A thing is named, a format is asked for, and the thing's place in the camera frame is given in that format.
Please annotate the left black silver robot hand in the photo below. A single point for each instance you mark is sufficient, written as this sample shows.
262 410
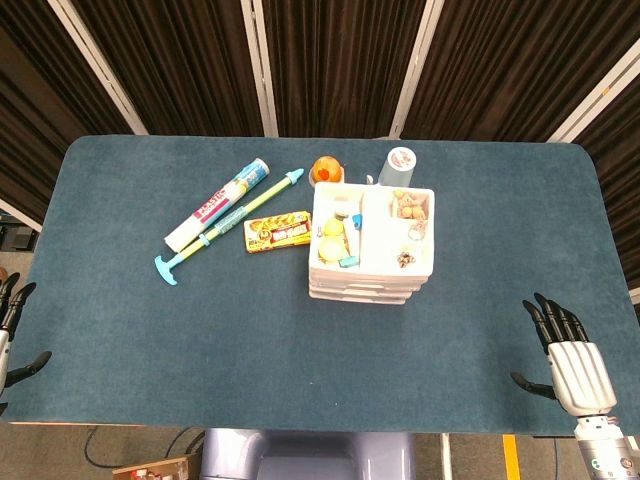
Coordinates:
4 355

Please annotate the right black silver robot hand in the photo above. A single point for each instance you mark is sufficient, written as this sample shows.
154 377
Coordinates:
580 372

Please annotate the lavender robot base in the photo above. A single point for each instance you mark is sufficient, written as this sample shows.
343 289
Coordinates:
310 457

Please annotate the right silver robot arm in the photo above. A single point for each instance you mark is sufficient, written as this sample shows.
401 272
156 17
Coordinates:
607 447

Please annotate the transparent middle drawer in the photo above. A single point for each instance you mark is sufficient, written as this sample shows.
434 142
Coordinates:
367 290

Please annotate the transparent bottom drawer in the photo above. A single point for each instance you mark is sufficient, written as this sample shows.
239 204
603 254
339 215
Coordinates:
360 299

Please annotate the white plastic drawer organizer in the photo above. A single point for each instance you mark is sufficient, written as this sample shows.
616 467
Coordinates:
380 235

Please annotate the yellow snack packet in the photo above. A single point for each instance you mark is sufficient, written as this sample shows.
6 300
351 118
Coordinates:
277 231

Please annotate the blue felt table mat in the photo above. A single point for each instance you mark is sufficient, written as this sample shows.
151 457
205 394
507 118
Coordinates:
210 350

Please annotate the pile of binder clips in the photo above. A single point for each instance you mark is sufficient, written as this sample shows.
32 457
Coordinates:
406 258

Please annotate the dark brown curtain panel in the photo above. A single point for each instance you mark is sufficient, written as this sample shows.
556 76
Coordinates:
340 65
175 65
35 100
510 65

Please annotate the small teal block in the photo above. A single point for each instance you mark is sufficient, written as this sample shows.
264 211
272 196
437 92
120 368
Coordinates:
347 261

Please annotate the green blue water pump toy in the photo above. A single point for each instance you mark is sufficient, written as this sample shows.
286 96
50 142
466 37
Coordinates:
227 220

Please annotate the small white carton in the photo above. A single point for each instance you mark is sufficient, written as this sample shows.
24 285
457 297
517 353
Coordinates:
353 240

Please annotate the white plastic wrap roll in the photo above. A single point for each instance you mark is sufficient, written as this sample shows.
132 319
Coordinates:
220 202

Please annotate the small blue clip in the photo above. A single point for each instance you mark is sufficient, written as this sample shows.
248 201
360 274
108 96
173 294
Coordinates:
356 220

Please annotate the grey cup with printed lid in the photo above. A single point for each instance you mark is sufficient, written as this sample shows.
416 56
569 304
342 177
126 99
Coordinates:
397 167

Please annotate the yellow toy in tray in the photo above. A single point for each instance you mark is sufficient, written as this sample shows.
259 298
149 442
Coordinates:
330 248

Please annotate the small white plastic piece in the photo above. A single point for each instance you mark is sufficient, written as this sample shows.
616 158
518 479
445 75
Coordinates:
370 179

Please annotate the small bright yellow round item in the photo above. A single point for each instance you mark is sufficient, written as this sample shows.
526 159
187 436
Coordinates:
332 227

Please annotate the orange round toy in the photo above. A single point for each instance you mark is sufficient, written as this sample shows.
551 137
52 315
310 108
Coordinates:
326 171

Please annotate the white partition post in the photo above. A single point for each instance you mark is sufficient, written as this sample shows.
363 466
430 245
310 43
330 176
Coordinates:
415 70
595 97
100 70
261 70
20 214

